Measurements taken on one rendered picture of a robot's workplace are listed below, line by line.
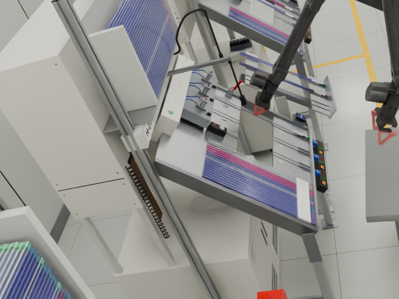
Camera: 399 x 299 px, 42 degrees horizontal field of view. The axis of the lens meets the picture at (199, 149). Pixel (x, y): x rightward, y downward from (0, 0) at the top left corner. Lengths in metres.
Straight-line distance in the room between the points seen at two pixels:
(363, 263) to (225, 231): 0.86
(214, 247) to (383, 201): 0.76
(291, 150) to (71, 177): 1.01
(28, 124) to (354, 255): 1.84
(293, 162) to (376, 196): 0.39
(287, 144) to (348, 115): 1.51
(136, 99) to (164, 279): 0.91
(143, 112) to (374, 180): 1.13
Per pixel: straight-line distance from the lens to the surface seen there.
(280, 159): 2.38
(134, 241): 2.63
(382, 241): 3.05
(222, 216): 2.52
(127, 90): 1.93
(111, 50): 1.86
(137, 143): 1.88
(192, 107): 2.23
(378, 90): 1.97
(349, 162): 3.54
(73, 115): 1.93
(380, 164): 2.58
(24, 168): 3.79
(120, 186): 2.09
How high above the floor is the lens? 2.30
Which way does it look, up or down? 34 degrees down
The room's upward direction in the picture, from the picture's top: 23 degrees counter-clockwise
